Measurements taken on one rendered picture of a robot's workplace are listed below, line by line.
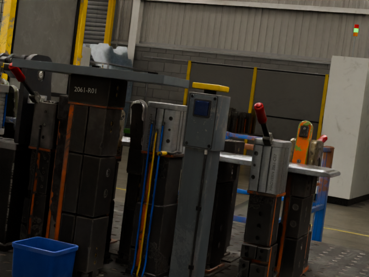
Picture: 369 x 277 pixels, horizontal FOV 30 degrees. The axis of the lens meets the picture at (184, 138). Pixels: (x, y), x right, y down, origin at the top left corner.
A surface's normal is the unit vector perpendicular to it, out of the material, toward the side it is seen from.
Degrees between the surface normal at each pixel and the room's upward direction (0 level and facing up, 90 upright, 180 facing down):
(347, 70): 90
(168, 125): 90
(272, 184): 90
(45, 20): 90
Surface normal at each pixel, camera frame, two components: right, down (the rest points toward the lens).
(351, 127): -0.45, -0.01
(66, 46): 0.93, 0.14
